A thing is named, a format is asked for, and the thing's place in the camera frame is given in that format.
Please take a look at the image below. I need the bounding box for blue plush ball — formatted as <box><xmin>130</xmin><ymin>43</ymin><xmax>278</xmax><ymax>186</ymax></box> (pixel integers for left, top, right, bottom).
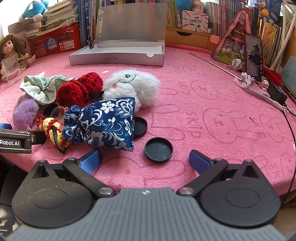
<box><xmin>175</xmin><ymin>0</ymin><xmax>193</xmax><ymax>10</ymax></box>

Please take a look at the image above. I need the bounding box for black smartphone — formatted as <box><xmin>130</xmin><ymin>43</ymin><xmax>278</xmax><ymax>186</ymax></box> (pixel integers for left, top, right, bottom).
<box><xmin>244</xmin><ymin>33</ymin><xmax>264</xmax><ymax>82</ymax></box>

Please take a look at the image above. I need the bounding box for green notebook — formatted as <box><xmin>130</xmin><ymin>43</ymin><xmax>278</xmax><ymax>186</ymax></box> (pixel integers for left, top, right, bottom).
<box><xmin>281</xmin><ymin>57</ymin><xmax>296</xmax><ymax>94</ymax></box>

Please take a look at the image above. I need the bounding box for white folded paper figure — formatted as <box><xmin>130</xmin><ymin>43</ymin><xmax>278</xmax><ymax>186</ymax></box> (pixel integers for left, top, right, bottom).
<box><xmin>232</xmin><ymin>58</ymin><xmax>243</xmax><ymax>71</ymax></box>

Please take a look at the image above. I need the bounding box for purple fluffy pompom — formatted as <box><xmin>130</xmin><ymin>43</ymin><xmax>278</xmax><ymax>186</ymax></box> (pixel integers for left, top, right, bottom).
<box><xmin>13</xmin><ymin>96</ymin><xmax>40</xmax><ymax>130</ymax></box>

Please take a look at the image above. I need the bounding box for stack of flat books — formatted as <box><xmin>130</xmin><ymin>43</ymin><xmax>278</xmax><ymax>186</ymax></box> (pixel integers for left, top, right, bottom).
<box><xmin>25</xmin><ymin>0</ymin><xmax>80</xmax><ymax>37</ymax></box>

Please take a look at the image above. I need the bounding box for white braided cord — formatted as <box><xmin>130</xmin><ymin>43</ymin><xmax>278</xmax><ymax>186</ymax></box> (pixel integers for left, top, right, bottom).
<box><xmin>233</xmin><ymin>72</ymin><xmax>287</xmax><ymax>112</ymax></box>

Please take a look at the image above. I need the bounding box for wooden drawer unit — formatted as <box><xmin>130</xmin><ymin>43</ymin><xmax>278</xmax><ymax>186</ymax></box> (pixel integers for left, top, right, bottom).
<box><xmin>165</xmin><ymin>27</ymin><xmax>220</xmax><ymax>52</ymax></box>

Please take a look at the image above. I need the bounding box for thin metal rod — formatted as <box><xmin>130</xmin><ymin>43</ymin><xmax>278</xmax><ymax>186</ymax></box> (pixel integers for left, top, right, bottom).
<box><xmin>190</xmin><ymin>52</ymin><xmax>245</xmax><ymax>81</ymax></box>

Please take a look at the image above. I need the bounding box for grey storage box with lid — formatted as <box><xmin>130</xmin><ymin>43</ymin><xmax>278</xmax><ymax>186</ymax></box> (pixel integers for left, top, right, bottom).
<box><xmin>69</xmin><ymin>3</ymin><xmax>167</xmax><ymax>66</ymax></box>

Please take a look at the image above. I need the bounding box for blue floral fabric pouch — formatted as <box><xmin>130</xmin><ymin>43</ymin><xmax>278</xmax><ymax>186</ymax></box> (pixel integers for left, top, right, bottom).
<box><xmin>63</xmin><ymin>97</ymin><xmax>136</xmax><ymax>152</ymax></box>

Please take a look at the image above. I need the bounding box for small red crochet piece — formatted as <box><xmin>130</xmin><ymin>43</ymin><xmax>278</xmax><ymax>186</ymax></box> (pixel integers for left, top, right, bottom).
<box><xmin>262</xmin><ymin>67</ymin><xmax>282</xmax><ymax>86</ymax></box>

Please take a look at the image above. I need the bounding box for green checked cloth scrunchie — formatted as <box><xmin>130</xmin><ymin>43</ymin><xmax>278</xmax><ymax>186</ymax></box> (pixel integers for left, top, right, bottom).
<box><xmin>20</xmin><ymin>75</ymin><xmax>74</xmax><ymax>105</ymax></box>

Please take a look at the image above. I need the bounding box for pink house-shaped box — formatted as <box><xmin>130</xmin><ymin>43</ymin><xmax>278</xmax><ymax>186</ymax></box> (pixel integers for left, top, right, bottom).
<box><xmin>211</xmin><ymin>9</ymin><xmax>255</xmax><ymax>66</ymax></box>

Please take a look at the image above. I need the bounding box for blue white plush toy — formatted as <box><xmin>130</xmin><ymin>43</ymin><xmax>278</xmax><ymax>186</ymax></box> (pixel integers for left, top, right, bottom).
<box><xmin>18</xmin><ymin>0</ymin><xmax>55</xmax><ymax>24</ymax></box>

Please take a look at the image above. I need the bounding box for clear plastic cup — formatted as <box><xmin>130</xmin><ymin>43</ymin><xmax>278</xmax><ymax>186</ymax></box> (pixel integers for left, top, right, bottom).
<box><xmin>50</xmin><ymin>105</ymin><xmax>67</xmax><ymax>126</ymax></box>

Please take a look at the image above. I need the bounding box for white printed carton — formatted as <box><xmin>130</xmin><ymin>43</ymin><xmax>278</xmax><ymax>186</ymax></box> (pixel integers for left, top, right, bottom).
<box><xmin>181</xmin><ymin>10</ymin><xmax>209</xmax><ymax>32</ymax></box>

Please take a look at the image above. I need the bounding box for glass mug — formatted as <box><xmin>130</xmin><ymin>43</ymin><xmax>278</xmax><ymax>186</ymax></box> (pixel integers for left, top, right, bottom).
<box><xmin>1</xmin><ymin>57</ymin><xmax>27</xmax><ymax>87</ymax></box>

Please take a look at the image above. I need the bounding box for blue printed carton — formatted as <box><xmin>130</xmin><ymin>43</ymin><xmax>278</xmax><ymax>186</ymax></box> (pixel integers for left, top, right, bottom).
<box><xmin>253</xmin><ymin>0</ymin><xmax>281</xmax><ymax>21</ymax></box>

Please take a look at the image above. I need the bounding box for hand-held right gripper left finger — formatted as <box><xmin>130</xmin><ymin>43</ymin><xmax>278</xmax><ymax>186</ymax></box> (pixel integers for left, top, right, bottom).
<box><xmin>32</xmin><ymin>148</ymin><xmax>116</xmax><ymax>198</ymax></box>

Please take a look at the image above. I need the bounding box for white tube frame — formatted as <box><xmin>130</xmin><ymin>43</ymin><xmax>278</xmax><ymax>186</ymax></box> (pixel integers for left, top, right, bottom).
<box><xmin>272</xmin><ymin>0</ymin><xmax>296</xmax><ymax>70</ymax></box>

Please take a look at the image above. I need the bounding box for row of upright books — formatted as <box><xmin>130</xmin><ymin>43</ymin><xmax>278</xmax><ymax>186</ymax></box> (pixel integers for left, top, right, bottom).
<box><xmin>79</xmin><ymin>0</ymin><xmax>284</xmax><ymax>66</ymax></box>

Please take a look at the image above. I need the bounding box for white fluffy plush toy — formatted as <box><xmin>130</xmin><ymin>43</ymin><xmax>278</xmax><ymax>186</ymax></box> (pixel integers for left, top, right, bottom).
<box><xmin>103</xmin><ymin>69</ymin><xmax>161</xmax><ymax>112</ymax></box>

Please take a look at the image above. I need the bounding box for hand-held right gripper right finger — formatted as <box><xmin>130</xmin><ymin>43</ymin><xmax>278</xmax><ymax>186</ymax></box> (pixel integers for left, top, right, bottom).
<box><xmin>176</xmin><ymin>150</ymin><xmax>260</xmax><ymax>197</ymax></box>

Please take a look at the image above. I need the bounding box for large red plastic basket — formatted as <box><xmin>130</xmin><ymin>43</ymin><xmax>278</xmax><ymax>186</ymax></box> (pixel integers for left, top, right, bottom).
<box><xmin>28</xmin><ymin>23</ymin><xmax>81</xmax><ymax>58</ymax></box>

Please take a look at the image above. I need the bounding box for yellow red crochet hair tie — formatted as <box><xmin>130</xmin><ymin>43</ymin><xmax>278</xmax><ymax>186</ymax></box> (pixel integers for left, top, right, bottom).
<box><xmin>35</xmin><ymin>115</ymin><xmax>73</xmax><ymax>154</ymax></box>

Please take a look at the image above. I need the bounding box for red crochet scrunchie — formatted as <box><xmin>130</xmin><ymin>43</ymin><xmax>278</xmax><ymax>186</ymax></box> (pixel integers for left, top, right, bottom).
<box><xmin>57</xmin><ymin>72</ymin><xmax>104</xmax><ymax>107</ymax></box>

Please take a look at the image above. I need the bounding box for pink printed mat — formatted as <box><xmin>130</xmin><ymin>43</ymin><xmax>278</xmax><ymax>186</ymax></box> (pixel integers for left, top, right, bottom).
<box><xmin>0</xmin><ymin>44</ymin><xmax>296</xmax><ymax>200</ymax></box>

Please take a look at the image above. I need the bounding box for black power adapter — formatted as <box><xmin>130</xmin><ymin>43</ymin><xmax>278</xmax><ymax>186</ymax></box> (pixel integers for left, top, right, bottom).
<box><xmin>267</xmin><ymin>82</ymin><xmax>288</xmax><ymax>105</ymax></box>

